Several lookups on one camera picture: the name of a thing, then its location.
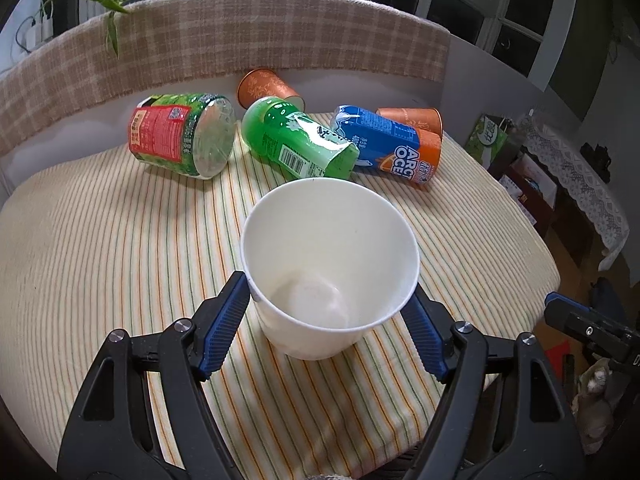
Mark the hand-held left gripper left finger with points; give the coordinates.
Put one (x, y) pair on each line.
(226, 316)

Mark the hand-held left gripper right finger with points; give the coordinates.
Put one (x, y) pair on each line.
(423, 327)

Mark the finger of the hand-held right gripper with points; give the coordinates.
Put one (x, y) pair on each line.
(582, 322)

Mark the white paper cup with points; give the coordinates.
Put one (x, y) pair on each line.
(320, 310)

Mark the orange paper cup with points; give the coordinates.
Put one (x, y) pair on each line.
(415, 120)
(265, 89)

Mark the striped tablecloth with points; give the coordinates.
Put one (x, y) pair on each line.
(125, 240)

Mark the side table with lace cloth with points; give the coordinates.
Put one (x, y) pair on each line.
(575, 165)

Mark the blue and orange bottle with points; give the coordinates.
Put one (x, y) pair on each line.
(385, 145)

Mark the bright green plastic bottle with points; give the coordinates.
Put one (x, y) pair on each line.
(295, 142)

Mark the green bottle with red label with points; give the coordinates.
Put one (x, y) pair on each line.
(175, 132)

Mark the green paper bag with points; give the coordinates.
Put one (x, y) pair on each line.
(492, 135)

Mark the plaid sofa backrest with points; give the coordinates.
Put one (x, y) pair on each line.
(200, 45)

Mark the white power adapter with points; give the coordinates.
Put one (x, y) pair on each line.
(39, 30)

